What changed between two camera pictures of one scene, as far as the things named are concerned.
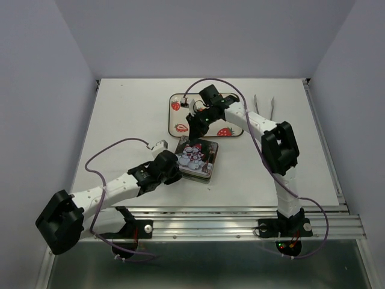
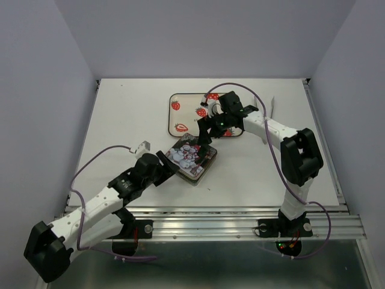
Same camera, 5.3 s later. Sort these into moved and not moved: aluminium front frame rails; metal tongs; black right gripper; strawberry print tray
Moved: black right gripper
Not moved: metal tongs; aluminium front frame rails; strawberry print tray
